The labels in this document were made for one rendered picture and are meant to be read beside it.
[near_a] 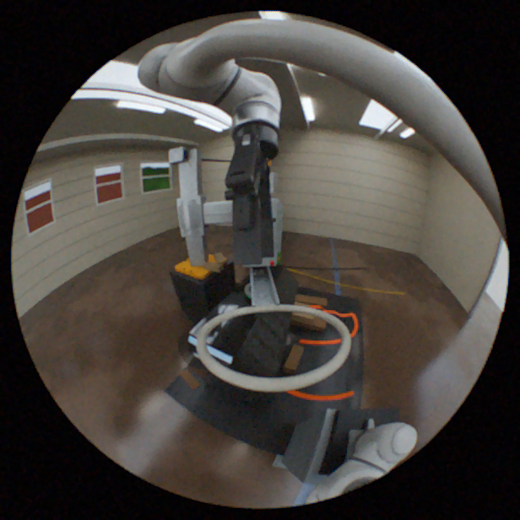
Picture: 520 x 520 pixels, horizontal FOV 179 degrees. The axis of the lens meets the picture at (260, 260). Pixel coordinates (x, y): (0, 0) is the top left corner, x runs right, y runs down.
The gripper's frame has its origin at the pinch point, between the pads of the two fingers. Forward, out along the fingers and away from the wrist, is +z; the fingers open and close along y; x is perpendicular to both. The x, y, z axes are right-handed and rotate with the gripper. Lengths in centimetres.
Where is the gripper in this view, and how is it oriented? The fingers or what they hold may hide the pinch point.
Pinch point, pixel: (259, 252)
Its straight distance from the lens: 23.3
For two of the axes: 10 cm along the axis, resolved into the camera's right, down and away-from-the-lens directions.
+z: 0.3, 10.0, 0.6
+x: -9.8, 0.2, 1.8
